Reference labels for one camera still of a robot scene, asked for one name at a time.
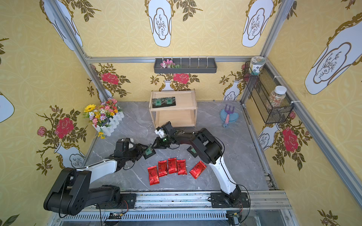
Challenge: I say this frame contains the green tea bag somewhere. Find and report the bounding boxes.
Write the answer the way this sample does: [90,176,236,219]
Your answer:
[152,98,165,108]
[187,146,198,158]
[143,147,156,160]
[163,97,176,107]

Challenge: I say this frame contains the wooden two-tier shelf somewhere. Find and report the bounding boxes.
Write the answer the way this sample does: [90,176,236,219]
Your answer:
[149,89,198,128]

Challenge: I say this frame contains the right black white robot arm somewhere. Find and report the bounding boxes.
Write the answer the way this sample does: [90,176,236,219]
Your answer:
[153,122,242,207]

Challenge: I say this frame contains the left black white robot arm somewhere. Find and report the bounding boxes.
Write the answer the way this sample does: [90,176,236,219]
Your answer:
[43,138,148,216]

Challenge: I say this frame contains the red tea bag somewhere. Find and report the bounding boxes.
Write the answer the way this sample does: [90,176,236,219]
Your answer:
[158,160,168,177]
[167,158,178,174]
[176,159,187,175]
[189,161,206,179]
[148,166,160,186]

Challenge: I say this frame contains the flower bouquet white fence pot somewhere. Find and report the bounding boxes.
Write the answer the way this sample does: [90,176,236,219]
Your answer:
[84,98,124,139]

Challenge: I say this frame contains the small circuit board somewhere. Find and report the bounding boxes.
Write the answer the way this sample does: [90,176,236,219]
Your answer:
[108,212,123,220]

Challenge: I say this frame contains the purple pink toy rake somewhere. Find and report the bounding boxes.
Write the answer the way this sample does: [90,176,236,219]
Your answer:
[223,105,235,128]

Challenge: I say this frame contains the blue dustpan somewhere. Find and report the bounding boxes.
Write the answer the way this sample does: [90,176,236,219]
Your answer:
[220,109,239,123]

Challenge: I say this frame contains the pink flowers in tray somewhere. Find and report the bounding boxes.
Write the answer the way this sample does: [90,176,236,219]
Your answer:
[160,59,181,68]

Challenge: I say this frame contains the glass jar white lid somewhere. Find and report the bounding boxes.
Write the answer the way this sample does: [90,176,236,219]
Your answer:
[266,85,287,110]

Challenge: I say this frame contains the patterned tin jar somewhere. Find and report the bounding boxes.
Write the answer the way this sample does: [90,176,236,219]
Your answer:
[249,56,266,75]

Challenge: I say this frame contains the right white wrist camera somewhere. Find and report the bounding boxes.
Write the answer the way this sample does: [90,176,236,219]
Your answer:
[155,127,166,138]

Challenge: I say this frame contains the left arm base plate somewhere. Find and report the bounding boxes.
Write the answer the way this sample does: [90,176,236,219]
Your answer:
[96,193,137,210]

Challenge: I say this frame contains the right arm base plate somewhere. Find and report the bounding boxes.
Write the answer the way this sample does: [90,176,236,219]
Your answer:
[207,192,250,208]

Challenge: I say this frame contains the grey wall tray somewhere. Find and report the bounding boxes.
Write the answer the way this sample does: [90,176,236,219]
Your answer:
[154,57,218,74]

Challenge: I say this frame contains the black wire wall basket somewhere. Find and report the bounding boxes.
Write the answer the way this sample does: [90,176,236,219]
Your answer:
[247,65,294,124]

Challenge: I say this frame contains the aluminium rail frame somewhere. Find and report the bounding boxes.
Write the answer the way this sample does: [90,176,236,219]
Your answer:
[47,190,299,226]

